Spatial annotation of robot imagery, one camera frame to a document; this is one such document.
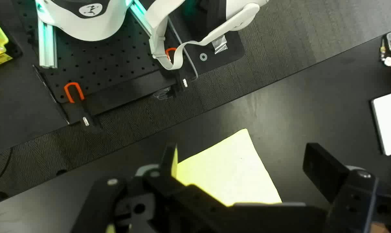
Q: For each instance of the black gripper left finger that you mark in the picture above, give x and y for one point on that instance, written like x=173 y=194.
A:
x=170 y=159

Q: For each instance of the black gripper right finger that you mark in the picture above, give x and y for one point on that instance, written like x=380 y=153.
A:
x=325 y=169

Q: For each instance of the yellow towel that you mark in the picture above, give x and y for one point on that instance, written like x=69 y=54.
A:
x=230 y=172

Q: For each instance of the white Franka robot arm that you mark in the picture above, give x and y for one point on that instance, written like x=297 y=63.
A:
x=96 y=27

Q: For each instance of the orange clamp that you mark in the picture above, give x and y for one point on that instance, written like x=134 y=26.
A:
x=171 y=50
x=74 y=90

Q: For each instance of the white VR headset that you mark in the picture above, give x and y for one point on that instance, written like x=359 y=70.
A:
x=241 y=19

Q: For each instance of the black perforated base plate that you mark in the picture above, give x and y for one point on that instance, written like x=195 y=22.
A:
x=113 y=65

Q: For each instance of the teal aluminium rail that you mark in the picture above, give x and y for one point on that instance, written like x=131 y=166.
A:
x=47 y=39
x=142 y=17

